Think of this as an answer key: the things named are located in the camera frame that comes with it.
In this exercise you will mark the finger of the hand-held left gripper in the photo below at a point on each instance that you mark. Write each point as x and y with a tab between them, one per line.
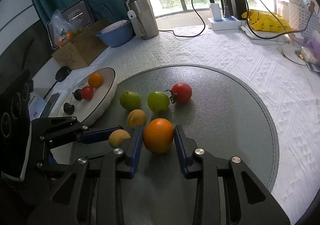
47	166
100	135

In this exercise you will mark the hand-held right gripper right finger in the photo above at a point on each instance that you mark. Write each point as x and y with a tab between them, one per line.
180	155

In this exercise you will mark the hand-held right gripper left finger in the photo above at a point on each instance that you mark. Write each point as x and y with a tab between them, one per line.
137	150

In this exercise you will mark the small yellow fruit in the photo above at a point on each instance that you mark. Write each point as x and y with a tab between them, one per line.
118	138
136	118

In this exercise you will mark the small orange mandarin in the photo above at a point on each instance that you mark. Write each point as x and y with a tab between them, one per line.
158	135
95	80

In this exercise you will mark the white plate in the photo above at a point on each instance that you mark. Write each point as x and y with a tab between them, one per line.
100	105

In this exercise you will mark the dark cherry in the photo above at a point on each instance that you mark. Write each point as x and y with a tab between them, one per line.
68	108
77	94

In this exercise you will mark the red cherry tomato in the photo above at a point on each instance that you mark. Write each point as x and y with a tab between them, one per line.
181	92
87	92

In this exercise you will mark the small green fruit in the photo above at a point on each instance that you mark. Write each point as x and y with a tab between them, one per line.
130	100
158	102

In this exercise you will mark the light blue printed box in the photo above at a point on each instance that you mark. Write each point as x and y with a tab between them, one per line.
35	104

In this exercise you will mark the black smartphone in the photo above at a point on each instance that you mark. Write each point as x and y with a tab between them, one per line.
51	102

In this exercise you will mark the grey round mat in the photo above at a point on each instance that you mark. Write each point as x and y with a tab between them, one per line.
225	115

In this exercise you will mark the cardboard box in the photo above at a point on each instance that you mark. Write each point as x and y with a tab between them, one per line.
80	50

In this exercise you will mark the blue bowl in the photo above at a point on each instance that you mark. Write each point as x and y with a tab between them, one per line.
117	36

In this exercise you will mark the plastic bag of oranges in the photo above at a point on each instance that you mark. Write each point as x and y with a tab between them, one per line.
62	32

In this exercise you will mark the white textured tablecloth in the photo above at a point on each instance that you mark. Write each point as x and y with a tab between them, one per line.
200	47

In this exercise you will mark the pink bowl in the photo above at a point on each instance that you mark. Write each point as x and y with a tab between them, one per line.
115	26

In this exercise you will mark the black tablet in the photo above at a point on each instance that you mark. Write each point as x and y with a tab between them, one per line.
76	14

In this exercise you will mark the steel tumbler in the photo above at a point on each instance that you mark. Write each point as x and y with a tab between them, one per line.
146	17

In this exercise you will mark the white power strip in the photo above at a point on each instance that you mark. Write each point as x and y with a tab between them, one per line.
225	24

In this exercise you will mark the white charger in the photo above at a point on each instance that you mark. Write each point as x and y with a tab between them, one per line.
215	10

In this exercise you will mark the black charger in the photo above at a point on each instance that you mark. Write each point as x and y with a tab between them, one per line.
237	9

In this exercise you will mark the yellow printed bag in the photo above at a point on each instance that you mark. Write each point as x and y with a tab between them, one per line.
270	21

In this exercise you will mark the purple cloth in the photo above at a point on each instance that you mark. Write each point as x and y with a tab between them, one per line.
312	44

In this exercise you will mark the white plastic basket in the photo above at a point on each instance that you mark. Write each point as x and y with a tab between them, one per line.
300	20

